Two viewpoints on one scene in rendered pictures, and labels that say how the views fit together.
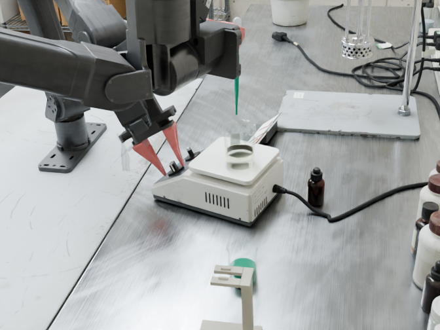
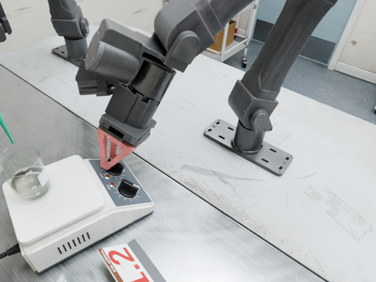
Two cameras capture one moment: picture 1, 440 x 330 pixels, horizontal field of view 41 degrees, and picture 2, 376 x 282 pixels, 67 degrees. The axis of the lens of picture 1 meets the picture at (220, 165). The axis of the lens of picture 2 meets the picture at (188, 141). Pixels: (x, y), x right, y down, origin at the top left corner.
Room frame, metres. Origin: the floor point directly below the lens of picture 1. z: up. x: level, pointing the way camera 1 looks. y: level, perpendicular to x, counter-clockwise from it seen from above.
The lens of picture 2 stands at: (1.14, -0.19, 1.34)
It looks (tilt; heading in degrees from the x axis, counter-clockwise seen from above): 43 degrees down; 110
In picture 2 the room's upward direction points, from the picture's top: 5 degrees clockwise
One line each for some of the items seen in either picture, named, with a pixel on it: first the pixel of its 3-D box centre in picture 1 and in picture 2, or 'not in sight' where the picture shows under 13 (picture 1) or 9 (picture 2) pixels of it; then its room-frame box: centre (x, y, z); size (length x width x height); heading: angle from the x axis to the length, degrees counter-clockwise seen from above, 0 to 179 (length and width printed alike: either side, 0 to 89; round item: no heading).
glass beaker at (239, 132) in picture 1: (241, 146); (23, 174); (0.84, -0.04, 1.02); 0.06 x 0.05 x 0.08; 44
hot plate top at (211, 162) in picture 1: (234, 159); (53, 193); (0.87, -0.02, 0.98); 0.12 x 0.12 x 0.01; 59
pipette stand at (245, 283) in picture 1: (224, 312); not in sight; (0.53, 0.00, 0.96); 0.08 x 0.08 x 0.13; 78
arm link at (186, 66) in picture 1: (169, 63); not in sight; (0.70, 0.06, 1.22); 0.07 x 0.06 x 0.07; 148
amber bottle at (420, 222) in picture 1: (426, 230); not in sight; (0.70, -0.30, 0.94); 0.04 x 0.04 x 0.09
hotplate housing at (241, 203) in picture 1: (222, 177); (76, 202); (0.88, 0.00, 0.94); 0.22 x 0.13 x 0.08; 59
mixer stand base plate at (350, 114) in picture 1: (347, 112); not in sight; (1.19, -0.29, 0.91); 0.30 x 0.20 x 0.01; 76
